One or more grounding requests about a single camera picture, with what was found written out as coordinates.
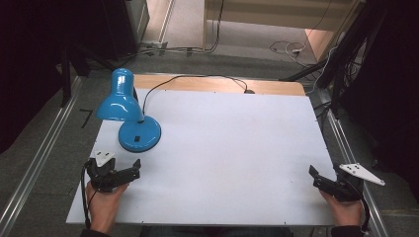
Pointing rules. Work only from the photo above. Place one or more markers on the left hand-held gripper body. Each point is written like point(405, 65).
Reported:
point(102, 176)

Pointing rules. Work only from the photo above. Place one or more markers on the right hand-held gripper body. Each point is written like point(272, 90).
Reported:
point(349, 187)

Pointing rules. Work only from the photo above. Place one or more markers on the blue desk lamp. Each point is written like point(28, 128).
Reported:
point(138, 135)

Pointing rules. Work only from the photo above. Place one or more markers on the person's right hand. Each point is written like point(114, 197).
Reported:
point(346, 212)

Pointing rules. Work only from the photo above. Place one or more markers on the person's left hand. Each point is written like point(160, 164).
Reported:
point(103, 207)

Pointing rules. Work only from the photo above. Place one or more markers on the dark curtain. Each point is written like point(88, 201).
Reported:
point(392, 82)

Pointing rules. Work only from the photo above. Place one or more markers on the black slanted metal stand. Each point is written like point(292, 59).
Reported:
point(342, 56)

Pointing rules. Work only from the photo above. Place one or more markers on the light wooden furniture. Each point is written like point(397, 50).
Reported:
point(316, 39)

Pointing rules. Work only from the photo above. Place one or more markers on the black cabinet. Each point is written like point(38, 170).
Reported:
point(66, 26)

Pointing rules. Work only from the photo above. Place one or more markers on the aluminium floor rail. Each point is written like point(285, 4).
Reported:
point(36, 164)
point(349, 151)

